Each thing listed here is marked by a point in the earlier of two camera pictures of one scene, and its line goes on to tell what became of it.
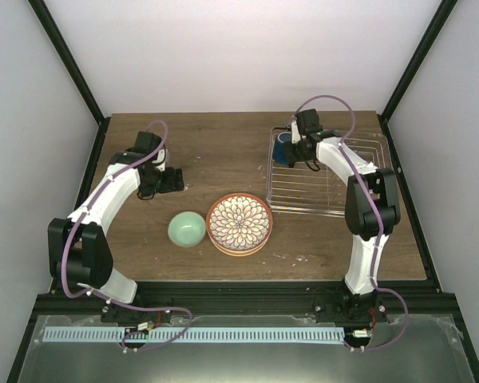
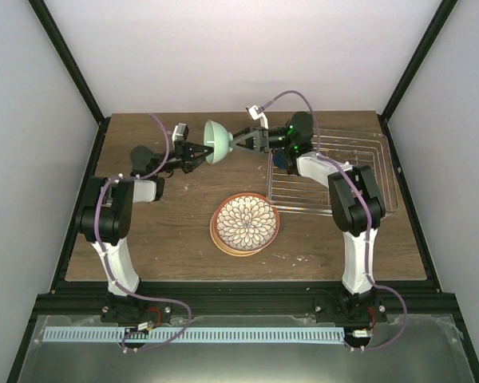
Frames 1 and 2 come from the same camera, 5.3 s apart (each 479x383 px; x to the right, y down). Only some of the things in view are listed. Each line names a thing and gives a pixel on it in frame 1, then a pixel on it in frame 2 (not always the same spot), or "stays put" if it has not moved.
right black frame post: x=445 y=9 stays put
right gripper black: x=290 y=159 → x=261 y=140
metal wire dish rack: x=314 y=187 stays put
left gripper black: x=173 y=183 → x=184 y=157
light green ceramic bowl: x=186 y=229 → x=215 y=136
